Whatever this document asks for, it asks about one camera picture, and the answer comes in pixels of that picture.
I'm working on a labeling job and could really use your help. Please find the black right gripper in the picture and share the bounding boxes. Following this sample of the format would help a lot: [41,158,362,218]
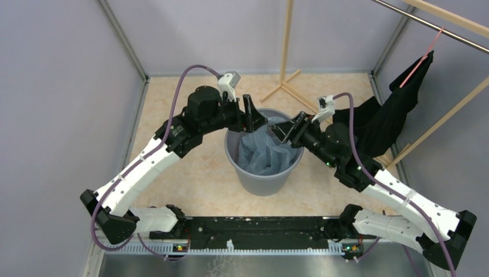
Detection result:
[268,111,337,169]

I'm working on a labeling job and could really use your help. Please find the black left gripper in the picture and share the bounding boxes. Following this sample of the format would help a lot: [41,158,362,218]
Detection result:
[201,93,268,134]

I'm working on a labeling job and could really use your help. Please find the blue plastic trash bag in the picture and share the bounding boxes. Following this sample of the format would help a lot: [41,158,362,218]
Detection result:
[232,116,300,176]

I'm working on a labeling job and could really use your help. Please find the grey round trash bin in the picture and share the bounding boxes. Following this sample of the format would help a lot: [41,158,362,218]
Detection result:
[224,108,304,196]

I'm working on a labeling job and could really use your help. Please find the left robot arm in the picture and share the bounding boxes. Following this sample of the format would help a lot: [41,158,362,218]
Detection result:
[80,86,268,245]

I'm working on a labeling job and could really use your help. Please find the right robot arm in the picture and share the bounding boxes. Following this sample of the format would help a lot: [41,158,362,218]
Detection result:
[268,112,477,271]

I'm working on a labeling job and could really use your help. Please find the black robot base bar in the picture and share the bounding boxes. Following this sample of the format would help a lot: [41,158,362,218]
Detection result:
[149,216,359,250]

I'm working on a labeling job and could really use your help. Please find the black hanging t-shirt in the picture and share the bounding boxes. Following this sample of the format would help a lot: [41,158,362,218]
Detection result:
[353,50,434,158]

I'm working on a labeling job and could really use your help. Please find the pink clothes hanger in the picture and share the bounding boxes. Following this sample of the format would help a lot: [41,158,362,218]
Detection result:
[399,27,445,88]

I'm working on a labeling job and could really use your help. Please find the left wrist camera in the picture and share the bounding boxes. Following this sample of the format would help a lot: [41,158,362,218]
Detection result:
[217,71,241,102]

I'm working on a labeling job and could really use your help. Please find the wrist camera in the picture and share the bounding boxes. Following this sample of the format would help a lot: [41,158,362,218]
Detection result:
[312,95,335,123]
[217,71,241,102]

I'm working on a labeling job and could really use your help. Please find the wooden clothes rack frame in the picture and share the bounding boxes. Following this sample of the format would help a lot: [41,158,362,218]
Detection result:
[262,1,488,167]

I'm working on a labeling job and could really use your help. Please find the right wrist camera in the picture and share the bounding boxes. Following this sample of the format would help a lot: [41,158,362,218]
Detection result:
[312,95,335,123]

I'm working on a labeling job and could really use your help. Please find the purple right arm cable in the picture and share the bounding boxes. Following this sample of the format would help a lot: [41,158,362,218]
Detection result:
[333,92,458,277]

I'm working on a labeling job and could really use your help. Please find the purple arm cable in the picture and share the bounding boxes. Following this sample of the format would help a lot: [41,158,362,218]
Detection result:
[333,92,458,277]
[91,65,221,261]

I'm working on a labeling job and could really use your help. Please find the metal hanging rail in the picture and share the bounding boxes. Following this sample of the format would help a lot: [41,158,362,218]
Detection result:
[372,0,488,54]

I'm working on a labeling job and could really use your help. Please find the white slotted cable duct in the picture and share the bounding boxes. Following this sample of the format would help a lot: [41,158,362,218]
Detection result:
[109,239,344,256]

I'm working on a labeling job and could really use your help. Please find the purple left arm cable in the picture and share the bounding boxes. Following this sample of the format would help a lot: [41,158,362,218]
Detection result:
[91,65,221,261]

